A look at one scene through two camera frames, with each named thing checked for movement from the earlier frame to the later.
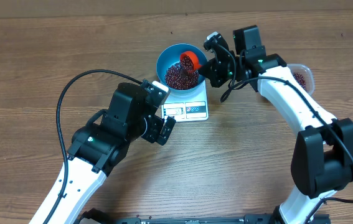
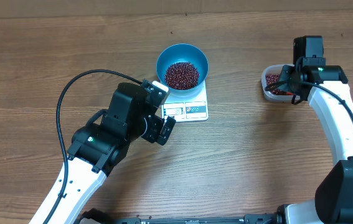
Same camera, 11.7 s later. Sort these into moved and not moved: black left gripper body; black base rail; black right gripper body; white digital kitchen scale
Moved: black right gripper body
Not moved: black left gripper body; white digital kitchen scale; black base rail
